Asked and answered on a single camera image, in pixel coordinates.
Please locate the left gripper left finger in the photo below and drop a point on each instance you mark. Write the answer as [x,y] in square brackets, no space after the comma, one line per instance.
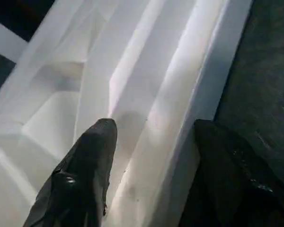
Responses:
[80,179]

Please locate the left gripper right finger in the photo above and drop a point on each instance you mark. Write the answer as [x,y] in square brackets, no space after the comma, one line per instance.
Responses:
[239,184]

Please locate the white plastic table top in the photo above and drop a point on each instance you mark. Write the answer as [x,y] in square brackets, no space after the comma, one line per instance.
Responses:
[132,71]

